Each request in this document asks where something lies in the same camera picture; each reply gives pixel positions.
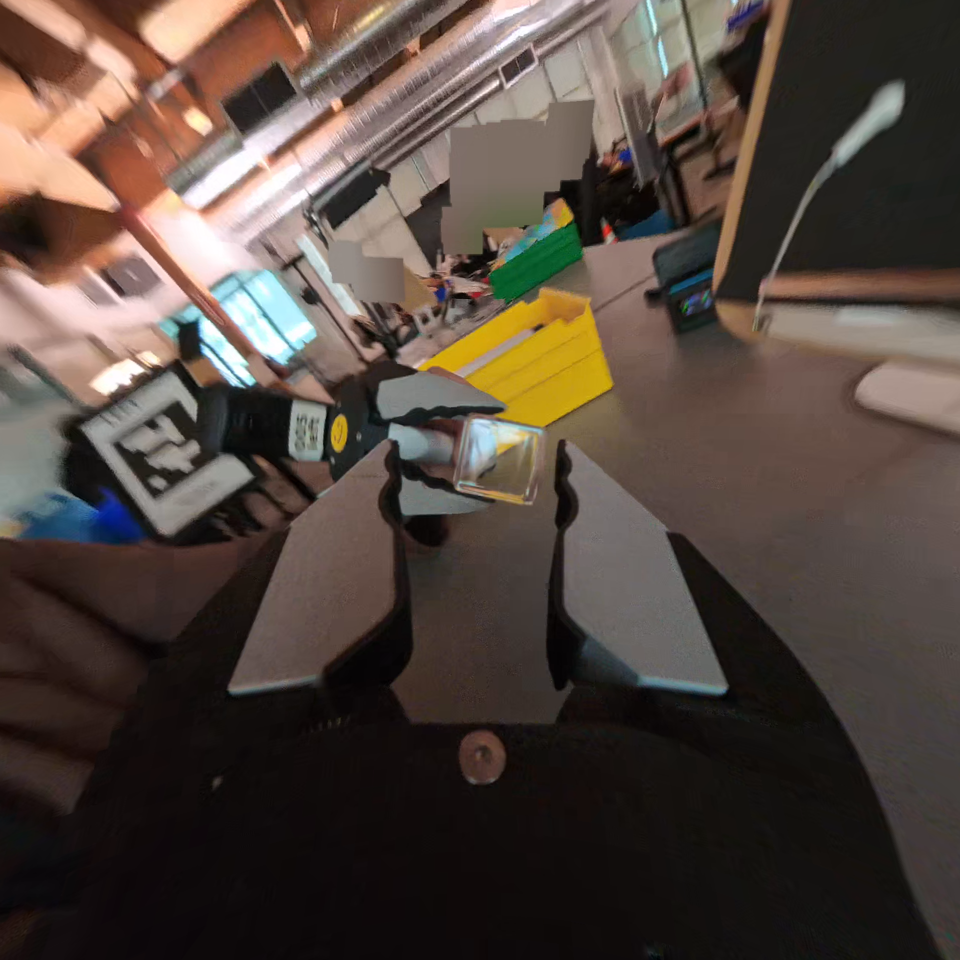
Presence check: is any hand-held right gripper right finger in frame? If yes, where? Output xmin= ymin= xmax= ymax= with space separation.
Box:
xmin=546 ymin=439 xmax=730 ymax=699

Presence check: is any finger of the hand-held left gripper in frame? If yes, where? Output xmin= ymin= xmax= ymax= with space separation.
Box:
xmin=375 ymin=369 xmax=508 ymax=425
xmin=390 ymin=422 xmax=490 ymax=519

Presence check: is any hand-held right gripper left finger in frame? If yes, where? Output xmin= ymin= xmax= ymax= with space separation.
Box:
xmin=227 ymin=439 xmax=415 ymax=697

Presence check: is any clear acrylic cube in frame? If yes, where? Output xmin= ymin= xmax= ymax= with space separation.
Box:
xmin=453 ymin=416 xmax=548 ymax=506

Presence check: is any person's left hand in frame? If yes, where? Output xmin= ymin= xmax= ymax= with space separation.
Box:
xmin=0 ymin=528 xmax=292 ymax=819

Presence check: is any window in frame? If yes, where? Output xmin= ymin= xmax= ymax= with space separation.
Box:
xmin=159 ymin=270 xmax=318 ymax=387

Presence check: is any yellow plastic bin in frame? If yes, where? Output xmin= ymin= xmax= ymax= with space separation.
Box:
xmin=417 ymin=287 xmax=615 ymax=429

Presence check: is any green plastic bin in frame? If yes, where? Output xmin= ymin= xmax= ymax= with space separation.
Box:
xmin=489 ymin=221 xmax=585 ymax=303

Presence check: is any blue cloth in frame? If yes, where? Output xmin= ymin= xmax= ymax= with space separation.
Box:
xmin=13 ymin=489 xmax=145 ymax=543

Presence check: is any small dark device with screen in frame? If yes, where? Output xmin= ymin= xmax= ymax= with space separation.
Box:
xmin=646 ymin=222 xmax=727 ymax=336

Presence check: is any wooden book stand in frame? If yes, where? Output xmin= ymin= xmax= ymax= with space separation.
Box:
xmin=711 ymin=0 xmax=960 ymax=438

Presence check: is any silver ventilation duct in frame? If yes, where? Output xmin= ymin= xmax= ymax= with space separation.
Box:
xmin=168 ymin=0 xmax=627 ymax=200

